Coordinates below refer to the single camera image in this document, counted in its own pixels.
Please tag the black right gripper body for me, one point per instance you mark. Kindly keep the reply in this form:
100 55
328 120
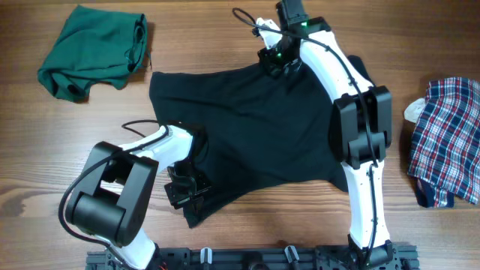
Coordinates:
275 58

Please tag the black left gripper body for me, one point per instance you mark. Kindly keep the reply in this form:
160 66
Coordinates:
184 188

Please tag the black garment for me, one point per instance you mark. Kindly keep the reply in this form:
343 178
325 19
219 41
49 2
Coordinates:
262 130

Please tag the green cloth bag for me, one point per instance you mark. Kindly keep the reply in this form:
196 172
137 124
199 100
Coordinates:
95 46

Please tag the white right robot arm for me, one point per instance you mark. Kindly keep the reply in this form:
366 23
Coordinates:
360 129

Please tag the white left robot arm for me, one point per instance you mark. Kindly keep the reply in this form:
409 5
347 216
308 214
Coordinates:
107 203

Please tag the white cloth piece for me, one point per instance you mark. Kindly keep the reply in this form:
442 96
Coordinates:
414 110

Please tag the plaid checkered cloth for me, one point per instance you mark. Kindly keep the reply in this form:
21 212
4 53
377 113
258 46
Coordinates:
444 153

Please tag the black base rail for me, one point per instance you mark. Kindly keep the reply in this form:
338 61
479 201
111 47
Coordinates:
404 256

